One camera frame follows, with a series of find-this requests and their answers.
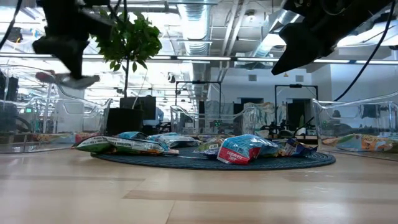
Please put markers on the black hanging device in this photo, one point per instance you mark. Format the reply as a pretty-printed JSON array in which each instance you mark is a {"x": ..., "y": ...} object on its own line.
[{"x": 15, "y": 35}]

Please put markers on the black monitor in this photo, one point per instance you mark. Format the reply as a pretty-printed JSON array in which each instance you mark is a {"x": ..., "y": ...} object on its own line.
[{"x": 136, "y": 107}]

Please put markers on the black metal frame station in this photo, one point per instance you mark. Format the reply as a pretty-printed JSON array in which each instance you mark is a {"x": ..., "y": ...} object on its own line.
[
  {"x": 199, "y": 82},
  {"x": 295, "y": 86}
]

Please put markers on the silver ventilation duct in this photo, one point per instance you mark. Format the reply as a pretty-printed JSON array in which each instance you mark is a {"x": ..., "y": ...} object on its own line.
[{"x": 196, "y": 25}]

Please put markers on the gold blue granola bar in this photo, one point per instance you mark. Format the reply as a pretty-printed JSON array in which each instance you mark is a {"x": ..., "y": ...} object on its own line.
[{"x": 295, "y": 147}]

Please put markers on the blue white granola bar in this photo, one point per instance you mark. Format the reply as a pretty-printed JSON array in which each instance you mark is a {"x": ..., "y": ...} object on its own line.
[{"x": 161, "y": 136}]

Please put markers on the brown red granola bar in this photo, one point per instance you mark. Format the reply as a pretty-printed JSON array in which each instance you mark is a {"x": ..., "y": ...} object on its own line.
[{"x": 85, "y": 137}]

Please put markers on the green snack bag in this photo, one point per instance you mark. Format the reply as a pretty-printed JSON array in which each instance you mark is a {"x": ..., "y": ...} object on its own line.
[{"x": 124, "y": 144}]

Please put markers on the long ceiling light strip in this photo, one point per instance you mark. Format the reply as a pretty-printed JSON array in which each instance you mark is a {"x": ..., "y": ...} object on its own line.
[{"x": 202, "y": 58}]

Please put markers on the clear plastic bin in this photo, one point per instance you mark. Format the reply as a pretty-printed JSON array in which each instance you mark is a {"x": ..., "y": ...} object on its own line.
[
  {"x": 62, "y": 118},
  {"x": 357, "y": 124},
  {"x": 230, "y": 124}
]

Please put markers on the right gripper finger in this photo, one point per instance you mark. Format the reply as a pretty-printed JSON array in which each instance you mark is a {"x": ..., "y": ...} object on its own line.
[{"x": 298, "y": 46}]

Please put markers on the light blue granola bar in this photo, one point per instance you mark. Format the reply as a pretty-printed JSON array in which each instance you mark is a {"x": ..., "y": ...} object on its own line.
[{"x": 357, "y": 142}]

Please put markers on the round dark blue placemat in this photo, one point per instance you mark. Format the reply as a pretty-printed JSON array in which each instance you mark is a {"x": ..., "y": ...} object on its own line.
[{"x": 186, "y": 161}]

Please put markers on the pale blue granola bar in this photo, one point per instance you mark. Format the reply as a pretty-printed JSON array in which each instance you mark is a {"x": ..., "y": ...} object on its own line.
[{"x": 180, "y": 141}]

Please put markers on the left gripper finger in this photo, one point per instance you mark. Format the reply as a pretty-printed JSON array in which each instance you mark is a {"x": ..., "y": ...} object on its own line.
[
  {"x": 79, "y": 63},
  {"x": 68, "y": 65}
]

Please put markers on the person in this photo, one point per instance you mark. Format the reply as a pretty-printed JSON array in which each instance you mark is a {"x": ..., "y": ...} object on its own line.
[{"x": 159, "y": 115}]

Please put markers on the green plant in black pot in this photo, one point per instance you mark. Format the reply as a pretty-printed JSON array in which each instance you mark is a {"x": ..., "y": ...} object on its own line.
[{"x": 130, "y": 40}]

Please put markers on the patterned cloth cover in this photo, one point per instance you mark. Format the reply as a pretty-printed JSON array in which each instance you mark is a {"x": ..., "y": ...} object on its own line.
[{"x": 270, "y": 115}]

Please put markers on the black background robot arm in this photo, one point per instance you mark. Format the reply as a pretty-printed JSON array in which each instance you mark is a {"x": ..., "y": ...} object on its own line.
[{"x": 280, "y": 127}]

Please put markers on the orange gold granola bar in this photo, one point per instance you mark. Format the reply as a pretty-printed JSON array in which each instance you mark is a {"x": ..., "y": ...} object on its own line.
[{"x": 53, "y": 137}]

